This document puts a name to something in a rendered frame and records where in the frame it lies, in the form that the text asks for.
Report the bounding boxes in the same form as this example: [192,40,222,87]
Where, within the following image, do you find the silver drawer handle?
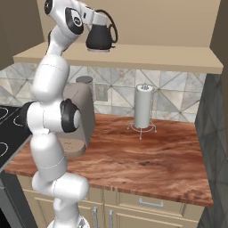
[138,198,165,208]

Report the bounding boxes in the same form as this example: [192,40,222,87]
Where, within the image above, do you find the wire paper towel stand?
[126,83,158,141]

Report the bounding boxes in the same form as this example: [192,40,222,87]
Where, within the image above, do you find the beige coffee machine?
[56,75,97,159]

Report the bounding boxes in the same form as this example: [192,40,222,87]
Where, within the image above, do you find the brown cabinet door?
[0,0,45,71]
[209,0,228,58]

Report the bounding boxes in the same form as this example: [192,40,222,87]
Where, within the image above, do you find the black kettle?
[85,8,119,53]

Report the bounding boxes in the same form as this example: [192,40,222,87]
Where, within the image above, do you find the dark grey oven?
[0,170,39,228]

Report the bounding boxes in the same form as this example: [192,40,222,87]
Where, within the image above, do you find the silver cupboard door handle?
[93,206,99,228]
[108,209,115,228]

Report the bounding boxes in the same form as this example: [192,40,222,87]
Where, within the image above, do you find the cream cupboard door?
[104,204,206,228]
[76,200,105,228]

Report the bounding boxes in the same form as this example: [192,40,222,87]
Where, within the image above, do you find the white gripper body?
[92,11,110,28]

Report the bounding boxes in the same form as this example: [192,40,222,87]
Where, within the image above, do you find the tan wall cabinet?
[12,0,224,75]

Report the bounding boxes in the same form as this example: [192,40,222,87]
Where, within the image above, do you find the black hob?
[0,104,34,174]

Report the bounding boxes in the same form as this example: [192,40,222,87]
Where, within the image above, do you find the white paper towel roll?
[134,84,155,129]

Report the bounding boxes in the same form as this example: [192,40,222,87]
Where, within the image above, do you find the wall outlet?
[94,82,110,102]

